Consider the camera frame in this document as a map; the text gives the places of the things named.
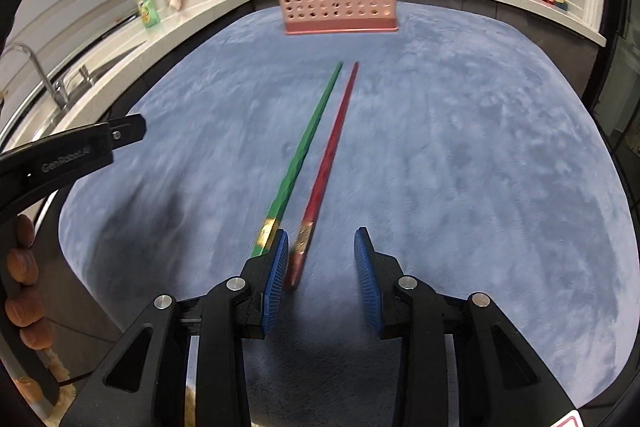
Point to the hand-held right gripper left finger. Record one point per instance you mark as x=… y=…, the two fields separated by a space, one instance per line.
x=275 y=277

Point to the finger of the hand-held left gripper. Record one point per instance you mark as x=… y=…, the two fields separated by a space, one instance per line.
x=127 y=131

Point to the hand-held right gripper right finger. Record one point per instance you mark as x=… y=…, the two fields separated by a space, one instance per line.
x=367 y=279

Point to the green chopstick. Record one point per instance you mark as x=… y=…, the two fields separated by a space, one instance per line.
x=305 y=142

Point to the red chopstick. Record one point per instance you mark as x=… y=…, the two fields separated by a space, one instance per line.
x=332 y=142

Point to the steel kitchen sink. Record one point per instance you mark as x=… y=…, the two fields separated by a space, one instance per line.
x=100 y=77

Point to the sink soap dispenser pump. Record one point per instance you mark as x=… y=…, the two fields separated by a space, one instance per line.
x=85 y=76

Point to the chrome kitchen faucet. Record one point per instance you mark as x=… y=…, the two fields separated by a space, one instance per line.
x=47 y=77

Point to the green dish soap bottle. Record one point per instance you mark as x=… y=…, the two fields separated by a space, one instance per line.
x=147 y=9

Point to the dark glass door fridge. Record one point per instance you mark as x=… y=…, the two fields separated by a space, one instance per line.
x=617 y=57

